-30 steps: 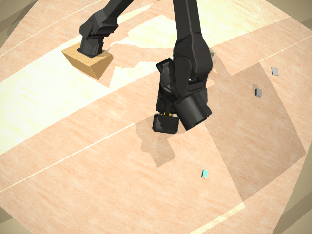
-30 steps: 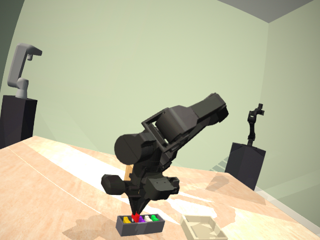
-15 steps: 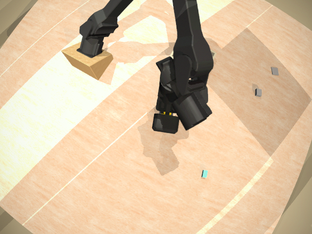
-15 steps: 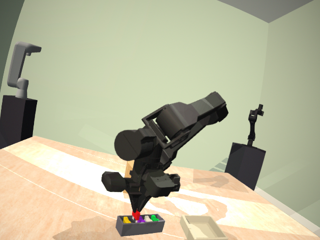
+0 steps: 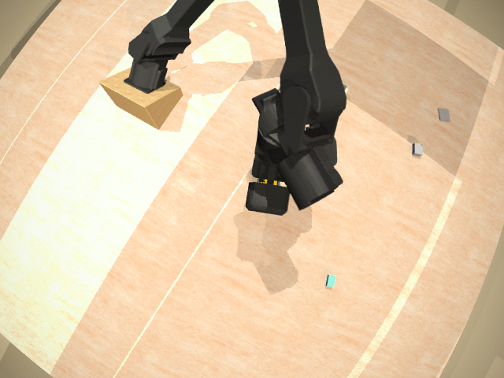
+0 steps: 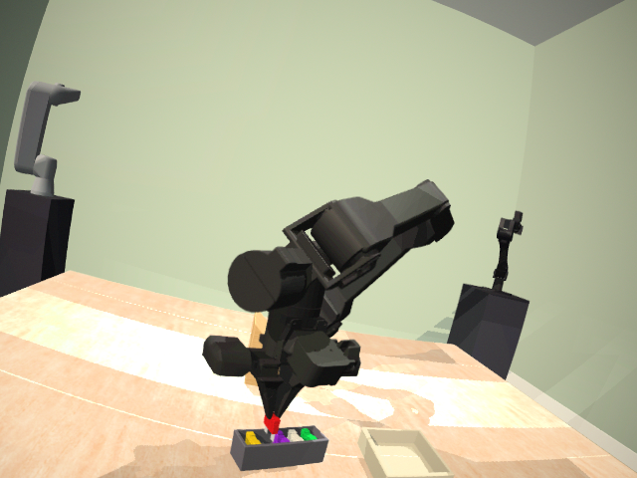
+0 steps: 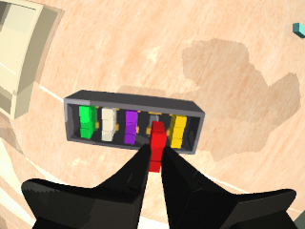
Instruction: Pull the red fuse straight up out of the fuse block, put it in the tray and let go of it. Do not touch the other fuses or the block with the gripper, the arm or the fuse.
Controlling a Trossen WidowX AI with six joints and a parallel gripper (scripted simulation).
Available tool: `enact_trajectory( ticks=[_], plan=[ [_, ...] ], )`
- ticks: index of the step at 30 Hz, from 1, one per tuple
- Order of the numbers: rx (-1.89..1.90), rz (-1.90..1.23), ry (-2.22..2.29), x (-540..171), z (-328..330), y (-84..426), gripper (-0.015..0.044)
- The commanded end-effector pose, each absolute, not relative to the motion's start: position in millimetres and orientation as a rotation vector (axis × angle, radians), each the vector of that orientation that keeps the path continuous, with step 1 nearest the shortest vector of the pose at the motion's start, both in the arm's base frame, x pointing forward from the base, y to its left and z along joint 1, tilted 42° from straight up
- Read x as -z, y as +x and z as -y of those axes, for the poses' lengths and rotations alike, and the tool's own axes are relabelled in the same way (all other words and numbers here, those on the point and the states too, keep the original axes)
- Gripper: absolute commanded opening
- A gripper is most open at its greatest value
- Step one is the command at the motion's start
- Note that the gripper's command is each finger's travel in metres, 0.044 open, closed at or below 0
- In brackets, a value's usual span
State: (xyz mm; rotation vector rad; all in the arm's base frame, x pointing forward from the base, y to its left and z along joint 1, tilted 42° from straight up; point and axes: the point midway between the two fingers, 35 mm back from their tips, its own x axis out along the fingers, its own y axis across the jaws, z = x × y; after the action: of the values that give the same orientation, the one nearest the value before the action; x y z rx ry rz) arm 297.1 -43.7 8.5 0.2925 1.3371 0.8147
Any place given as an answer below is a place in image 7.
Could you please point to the beige shallow tray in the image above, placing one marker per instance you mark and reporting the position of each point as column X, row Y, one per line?
column 24, row 29

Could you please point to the purple fuse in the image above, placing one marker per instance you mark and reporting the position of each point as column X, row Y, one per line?
column 130, row 135

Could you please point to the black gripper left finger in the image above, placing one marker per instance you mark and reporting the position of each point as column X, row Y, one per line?
column 113, row 204

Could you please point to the red fuse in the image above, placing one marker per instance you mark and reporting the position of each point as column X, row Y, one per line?
column 157, row 141

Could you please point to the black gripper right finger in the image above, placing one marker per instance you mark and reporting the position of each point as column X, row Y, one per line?
column 195, row 202

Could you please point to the yellow fuse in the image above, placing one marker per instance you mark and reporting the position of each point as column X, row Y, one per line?
column 177, row 127

